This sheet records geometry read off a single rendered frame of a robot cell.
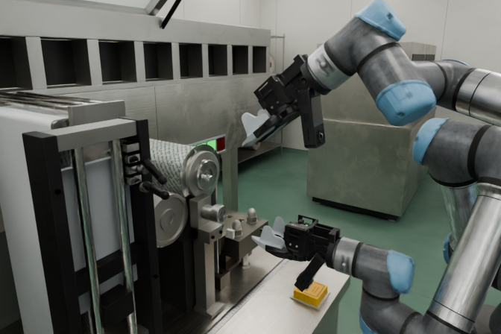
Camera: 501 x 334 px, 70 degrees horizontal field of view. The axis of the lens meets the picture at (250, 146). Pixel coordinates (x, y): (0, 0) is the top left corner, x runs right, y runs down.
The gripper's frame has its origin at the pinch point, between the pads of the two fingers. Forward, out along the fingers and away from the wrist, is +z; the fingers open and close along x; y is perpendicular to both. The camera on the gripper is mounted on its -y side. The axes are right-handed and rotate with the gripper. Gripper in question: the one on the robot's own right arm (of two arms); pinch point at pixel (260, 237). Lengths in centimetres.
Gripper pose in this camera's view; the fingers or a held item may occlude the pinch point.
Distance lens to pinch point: 93.3
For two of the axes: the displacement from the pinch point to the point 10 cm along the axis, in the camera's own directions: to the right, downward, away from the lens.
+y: 0.0, -9.7, -2.4
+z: -8.3, -1.3, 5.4
